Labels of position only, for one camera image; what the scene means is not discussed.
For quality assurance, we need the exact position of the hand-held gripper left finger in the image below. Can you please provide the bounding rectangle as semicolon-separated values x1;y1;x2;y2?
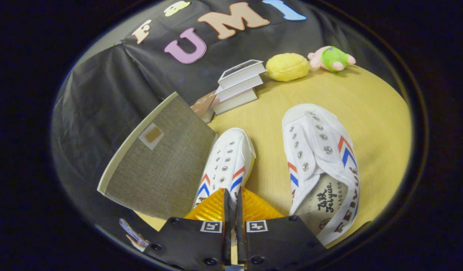
144;188;232;271

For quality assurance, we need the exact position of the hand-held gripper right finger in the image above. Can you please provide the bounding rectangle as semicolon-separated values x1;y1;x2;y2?
236;186;327;271

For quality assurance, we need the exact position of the grey fabric storage box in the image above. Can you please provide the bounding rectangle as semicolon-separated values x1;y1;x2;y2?
97;92;218;220

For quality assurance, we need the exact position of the white canvas shoe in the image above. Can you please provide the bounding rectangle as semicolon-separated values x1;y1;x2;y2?
193;128;257;211
281;104;361;246

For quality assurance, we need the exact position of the smartphone with lit screen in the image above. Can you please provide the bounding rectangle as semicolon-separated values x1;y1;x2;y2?
119;218;150;252

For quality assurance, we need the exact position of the brown notebook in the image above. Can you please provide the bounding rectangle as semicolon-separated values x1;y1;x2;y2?
190;90;218;124

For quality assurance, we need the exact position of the white book with dark cover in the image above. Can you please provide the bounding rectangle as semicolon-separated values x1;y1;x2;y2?
217;59;268;90

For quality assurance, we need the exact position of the black backdrop cloth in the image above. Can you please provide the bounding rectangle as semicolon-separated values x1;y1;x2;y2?
51;0;371;230

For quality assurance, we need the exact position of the yellow plush toy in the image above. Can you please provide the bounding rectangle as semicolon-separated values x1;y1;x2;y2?
265;53;310;82

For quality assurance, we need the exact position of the green and pink plush toy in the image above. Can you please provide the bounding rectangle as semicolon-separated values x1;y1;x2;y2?
307;46;356;73

